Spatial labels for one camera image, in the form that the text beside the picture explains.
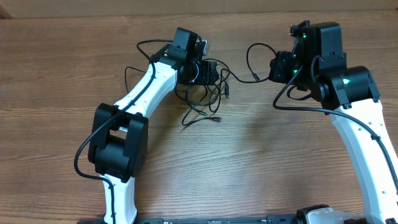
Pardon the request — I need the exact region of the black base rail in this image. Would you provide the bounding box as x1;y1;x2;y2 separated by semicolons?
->
134;214;302;224

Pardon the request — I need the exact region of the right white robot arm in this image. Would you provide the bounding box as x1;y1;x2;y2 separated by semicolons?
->
269;21;397;223

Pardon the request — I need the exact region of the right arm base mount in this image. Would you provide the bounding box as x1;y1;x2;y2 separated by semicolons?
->
296;204;368;224

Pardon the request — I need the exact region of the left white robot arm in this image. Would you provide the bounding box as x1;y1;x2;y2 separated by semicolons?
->
87;27;219;223

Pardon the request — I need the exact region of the long black cable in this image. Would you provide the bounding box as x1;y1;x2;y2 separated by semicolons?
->
124;57;231;126

